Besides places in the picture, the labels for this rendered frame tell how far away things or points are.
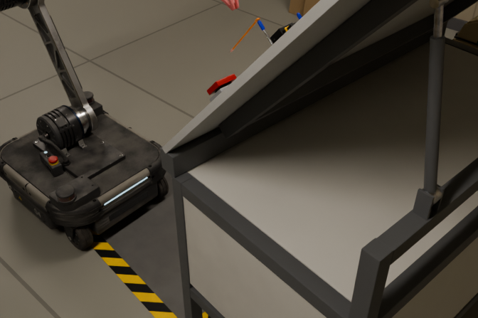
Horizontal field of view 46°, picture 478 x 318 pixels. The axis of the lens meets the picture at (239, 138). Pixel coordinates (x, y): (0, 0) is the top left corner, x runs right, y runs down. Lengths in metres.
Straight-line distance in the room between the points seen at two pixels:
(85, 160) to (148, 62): 1.32
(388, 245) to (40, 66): 2.97
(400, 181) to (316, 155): 0.22
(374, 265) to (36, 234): 1.76
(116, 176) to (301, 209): 1.14
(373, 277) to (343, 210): 0.36
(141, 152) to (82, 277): 0.56
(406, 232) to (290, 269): 0.28
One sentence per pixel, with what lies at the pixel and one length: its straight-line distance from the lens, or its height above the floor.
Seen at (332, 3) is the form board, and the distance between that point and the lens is 0.79.
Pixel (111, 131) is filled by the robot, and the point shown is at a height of 0.24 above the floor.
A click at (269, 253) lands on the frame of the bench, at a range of 1.21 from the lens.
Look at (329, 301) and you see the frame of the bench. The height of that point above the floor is 0.80.
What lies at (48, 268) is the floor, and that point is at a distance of 2.35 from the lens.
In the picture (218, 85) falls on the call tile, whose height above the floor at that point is 1.12.
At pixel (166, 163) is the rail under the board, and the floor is 0.83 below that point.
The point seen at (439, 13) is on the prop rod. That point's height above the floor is 1.36.
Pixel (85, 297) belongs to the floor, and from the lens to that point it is 2.22.
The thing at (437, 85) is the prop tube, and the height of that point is 1.25.
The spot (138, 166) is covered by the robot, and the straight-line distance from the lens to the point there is 2.33.
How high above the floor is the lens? 1.70
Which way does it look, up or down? 37 degrees down
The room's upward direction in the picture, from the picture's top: straight up
